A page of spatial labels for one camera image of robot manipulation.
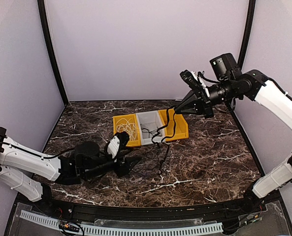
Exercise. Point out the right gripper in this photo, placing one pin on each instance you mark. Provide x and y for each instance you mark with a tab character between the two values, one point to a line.
201	103

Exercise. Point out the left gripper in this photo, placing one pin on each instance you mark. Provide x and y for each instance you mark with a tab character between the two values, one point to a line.
123	169

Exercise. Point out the yellow bin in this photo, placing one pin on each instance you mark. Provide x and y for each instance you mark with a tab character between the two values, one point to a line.
129	124
177	127

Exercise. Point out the white bin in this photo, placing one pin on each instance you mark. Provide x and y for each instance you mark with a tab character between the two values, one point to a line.
148	123

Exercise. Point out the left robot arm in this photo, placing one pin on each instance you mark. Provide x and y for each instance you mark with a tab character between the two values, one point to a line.
73	165

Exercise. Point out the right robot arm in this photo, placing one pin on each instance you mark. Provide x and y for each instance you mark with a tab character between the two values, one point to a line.
233	84

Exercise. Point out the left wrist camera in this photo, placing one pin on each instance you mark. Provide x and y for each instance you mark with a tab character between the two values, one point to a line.
116	144

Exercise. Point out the white slotted cable duct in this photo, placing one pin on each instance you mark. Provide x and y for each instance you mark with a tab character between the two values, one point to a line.
116	228

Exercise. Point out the right black frame post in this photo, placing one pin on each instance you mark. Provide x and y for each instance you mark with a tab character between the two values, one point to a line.
247	32

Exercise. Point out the black frame post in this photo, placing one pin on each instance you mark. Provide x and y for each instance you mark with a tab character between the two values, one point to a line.
50	51
247	32

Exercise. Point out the black front rail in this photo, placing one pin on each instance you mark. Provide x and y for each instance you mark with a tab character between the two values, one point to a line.
89	213

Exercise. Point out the left black frame post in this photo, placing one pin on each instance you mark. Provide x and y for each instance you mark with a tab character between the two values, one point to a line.
50	51

